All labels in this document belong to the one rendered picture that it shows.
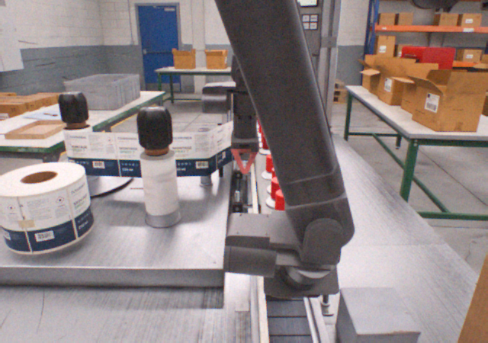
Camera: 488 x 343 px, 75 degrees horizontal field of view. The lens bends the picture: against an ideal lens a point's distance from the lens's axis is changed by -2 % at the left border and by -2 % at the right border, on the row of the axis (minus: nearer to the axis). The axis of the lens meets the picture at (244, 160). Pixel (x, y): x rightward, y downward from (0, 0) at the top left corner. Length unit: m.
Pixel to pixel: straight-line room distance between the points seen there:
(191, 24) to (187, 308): 8.19
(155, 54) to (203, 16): 1.54
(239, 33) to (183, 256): 0.59
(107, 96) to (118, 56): 6.61
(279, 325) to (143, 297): 0.29
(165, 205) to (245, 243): 0.50
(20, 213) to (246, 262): 0.58
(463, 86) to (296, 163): 2.14
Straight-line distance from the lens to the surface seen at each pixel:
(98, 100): 2.82
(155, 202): 0.84
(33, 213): 0.83
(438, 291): 0.84
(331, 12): 0.89
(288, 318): 0.62
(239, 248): 0.37
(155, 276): 0.75
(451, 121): 2.42
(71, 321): 0.76
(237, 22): 0.25
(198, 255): 0.76
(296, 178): 0.29
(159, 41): 8.87
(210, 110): 0.77
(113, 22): 9.38
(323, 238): 0.31
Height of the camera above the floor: 1.33
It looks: 20 degrees down
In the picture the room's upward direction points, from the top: straight up
